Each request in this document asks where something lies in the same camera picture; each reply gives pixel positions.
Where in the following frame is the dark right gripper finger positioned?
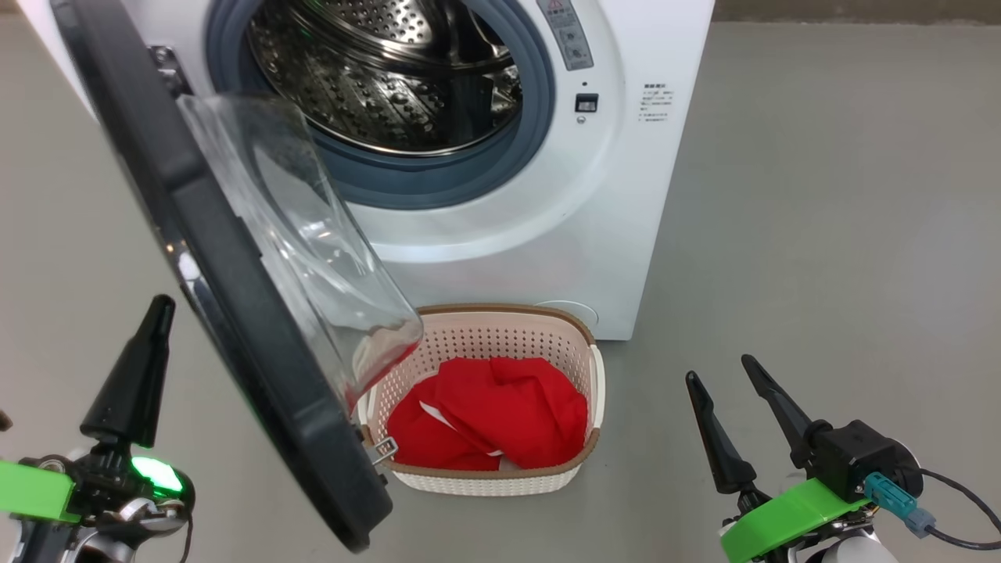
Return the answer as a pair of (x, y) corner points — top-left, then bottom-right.
(686, 371), (758, 495)
(741, 354), (830, 470)

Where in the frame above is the steel washing drum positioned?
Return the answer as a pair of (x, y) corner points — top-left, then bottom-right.
(249, 0), (523, 155)

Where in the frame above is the white front-load washing machine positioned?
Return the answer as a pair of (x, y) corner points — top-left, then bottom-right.
(16, 0), (716, 341)

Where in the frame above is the cream perforated laundry basket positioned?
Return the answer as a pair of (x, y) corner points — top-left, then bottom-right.
(360, 303), (605, 497)

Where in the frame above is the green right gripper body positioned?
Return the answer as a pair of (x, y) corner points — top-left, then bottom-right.
(719, 477), (869, 563)

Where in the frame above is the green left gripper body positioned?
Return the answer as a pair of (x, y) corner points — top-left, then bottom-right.
(0, 460), (79, 523)

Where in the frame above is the round white filter cover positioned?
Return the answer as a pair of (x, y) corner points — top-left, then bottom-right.
(536, 299), (599, 329)

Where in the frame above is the grey warning sticker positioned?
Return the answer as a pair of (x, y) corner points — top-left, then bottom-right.
(536, 0), (595, 71)

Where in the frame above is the grey rubber door gasket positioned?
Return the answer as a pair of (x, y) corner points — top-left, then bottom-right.
(205, 0), (558, 210)

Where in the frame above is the black washing machine door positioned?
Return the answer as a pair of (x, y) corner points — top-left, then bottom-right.
(48, 0), (423, 552)

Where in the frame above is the silver door hinge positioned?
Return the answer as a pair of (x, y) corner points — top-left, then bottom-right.
(149, 45), (192, 99)

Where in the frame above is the right teal-plug camera cable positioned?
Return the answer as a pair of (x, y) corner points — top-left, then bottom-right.
(864, 468), (1001, 550)

